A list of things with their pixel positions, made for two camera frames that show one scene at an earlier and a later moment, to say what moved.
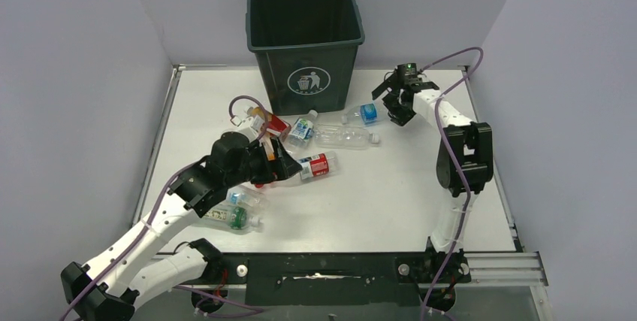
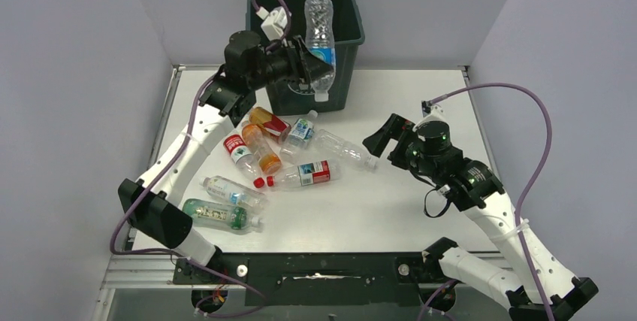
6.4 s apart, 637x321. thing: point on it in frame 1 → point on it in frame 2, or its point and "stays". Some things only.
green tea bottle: (230, 217) stays
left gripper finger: (285, 164) → (313, 67)
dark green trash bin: (307, 37) stays
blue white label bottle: (300, 135) stays
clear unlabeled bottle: (344, 137) → (329, 146)
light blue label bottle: (243, 195) stays
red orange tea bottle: (276, 126) stays
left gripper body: (259, 168) → (281, 65)
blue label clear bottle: (367, 113) → (319, 37)
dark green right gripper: (339, 279) stays
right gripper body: (400, 111) → (406, 152)
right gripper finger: (390, 83) → (393, 129)
